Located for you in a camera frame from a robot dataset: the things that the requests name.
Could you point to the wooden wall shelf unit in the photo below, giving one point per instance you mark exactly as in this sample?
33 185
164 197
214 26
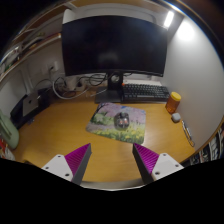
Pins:
30 45

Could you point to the low bookshelf with books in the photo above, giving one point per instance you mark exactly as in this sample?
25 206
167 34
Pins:
211 146

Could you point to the black desk stand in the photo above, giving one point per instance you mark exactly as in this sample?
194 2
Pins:
16 115

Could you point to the pale green bag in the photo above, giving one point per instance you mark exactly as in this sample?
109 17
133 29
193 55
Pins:
8 131

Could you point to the black keyboard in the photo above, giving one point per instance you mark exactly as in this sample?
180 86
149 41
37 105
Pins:
145 92

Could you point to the silver mini computer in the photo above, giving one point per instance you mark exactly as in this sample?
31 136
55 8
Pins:
30 104

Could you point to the white light bar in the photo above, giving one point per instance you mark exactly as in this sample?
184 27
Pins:
168 19

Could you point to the black computer monitor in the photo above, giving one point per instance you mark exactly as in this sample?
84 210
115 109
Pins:
113 43

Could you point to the transparent computer mouse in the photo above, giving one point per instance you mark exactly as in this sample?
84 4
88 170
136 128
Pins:
121 120

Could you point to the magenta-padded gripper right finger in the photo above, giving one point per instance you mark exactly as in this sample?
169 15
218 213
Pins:
148 159

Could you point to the dark slim pen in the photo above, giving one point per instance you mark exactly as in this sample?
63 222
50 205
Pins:
187 132

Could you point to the white wall socket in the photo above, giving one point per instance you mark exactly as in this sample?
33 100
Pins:
52 66

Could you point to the small grey earbuds case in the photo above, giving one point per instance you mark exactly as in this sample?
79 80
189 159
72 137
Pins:
176 117

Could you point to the orange bottle with yellow lid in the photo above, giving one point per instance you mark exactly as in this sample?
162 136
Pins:
173 104

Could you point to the floral landscape print mouse pad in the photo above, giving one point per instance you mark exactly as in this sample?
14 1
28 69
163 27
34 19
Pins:
103 121

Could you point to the white power strip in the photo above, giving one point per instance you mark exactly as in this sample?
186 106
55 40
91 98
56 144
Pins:
75 83

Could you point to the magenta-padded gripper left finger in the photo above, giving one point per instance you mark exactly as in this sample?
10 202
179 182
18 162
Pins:
77 159

